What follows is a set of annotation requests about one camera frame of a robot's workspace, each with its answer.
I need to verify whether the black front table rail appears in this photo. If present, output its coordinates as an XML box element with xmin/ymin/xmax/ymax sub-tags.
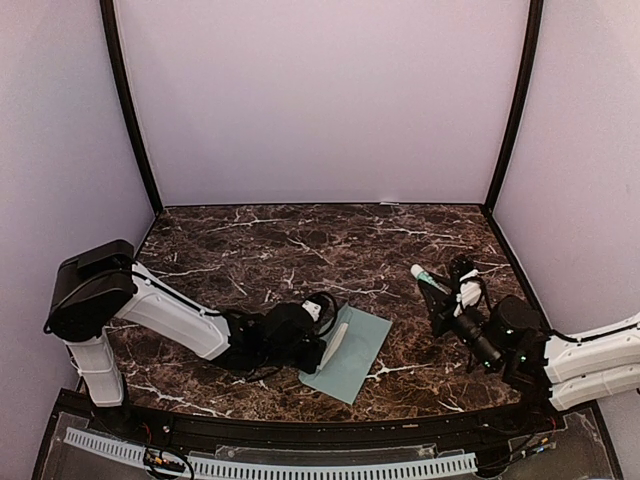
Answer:
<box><xmin>105</xmin><ymin>405</ymin><xmax>553</xmax><ymax>451</ymax></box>

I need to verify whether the beige ornate letter paper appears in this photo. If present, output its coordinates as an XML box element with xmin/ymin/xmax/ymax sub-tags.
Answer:
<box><xmin>318</xmin><ymin>323</ymin><xmax>349</xmax><ymax>370</ymax></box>

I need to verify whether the green white glue stick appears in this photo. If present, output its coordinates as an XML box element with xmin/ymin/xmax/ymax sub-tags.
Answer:
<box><xmin>410</xmin><ymin>264</ymin><xmax>450</xmax><ymax>296</ymax></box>

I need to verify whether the left black frame post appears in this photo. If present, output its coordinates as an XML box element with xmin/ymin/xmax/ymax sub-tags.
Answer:
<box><xmin>99</xmin><ymin>0</ymin><xmax>164</xmax><ymax>216</ymax></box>

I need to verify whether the grey slotted cable duct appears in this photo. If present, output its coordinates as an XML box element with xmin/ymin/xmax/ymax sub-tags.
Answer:
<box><xmin>64</xmin><ymin>427</ymin><xmax>478</xmax><ymax>479</ymax></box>

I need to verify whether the black frame post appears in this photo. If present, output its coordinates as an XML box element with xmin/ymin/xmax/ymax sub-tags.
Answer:
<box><xmin>99</xmin><ymin>0</ymin><xmax>164</xmax><ymax>216</ymax></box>
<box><xmin>483</xmin><ymin>0</ymin><xmax>544</xmax><ymax>217</ymax></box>

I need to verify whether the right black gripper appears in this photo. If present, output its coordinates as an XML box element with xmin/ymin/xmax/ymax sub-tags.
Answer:
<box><xmin>419</xmin><ymin>273</ymin><xmax>502</xmax><ymax>371</ymax></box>

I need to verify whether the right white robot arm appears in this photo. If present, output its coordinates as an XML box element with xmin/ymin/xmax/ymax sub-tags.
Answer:
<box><xmin>411</xmin><ymin>265</ymin><xmax>639</xmax><ymax>434</ymax></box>

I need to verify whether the right black frame post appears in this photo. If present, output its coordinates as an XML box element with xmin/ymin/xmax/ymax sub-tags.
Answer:
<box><xmin>483</xmin><ymin>0</ymin><xmax>544</xmax><ymax>217</ymax></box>

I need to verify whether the teal green envelope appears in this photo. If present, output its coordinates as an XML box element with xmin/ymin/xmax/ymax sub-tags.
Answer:
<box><xmin>298</xmin><ymin>304</ymin><xmax>392</xmax><ymax>405</ymax></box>

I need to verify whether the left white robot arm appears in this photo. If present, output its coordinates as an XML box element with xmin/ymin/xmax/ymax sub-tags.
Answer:
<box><xmin>43</xmin><ymin>240</ymin><xmax>338</xmax><ymax>436</ymax></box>

